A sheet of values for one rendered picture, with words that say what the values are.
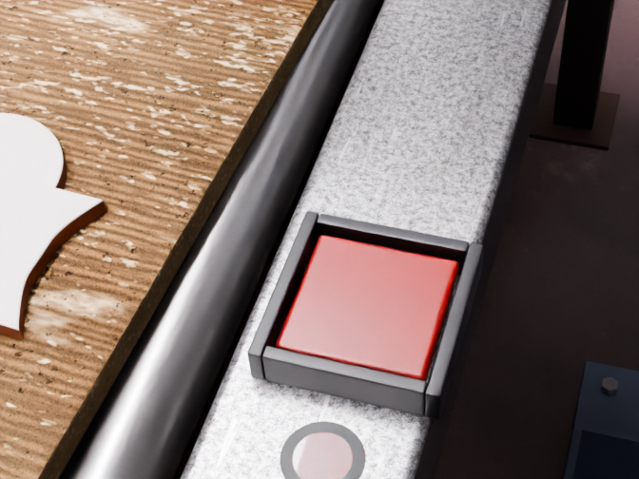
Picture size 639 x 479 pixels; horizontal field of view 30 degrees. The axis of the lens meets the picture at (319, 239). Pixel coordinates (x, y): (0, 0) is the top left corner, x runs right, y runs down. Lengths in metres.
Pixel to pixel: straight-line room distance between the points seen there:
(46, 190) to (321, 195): 0.12
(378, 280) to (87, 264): 0.12
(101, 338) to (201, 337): 0.04
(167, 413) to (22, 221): 0.10
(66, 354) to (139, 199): 0.08
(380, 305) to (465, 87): 0.15
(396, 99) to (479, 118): 0.04
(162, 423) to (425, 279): 0.12
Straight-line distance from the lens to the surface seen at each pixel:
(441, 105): 0.57
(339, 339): 0.46
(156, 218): 0.50
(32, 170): 0.52
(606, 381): 1.56
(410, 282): 0.48
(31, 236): 0.50
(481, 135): 0.55
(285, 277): 0.48
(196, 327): 0.49
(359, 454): 0.45
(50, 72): 0.58
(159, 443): 0.47
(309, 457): 0.45
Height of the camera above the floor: 1.30
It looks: 49 degrees down
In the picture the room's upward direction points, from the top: 5 degrees counter-clockwise
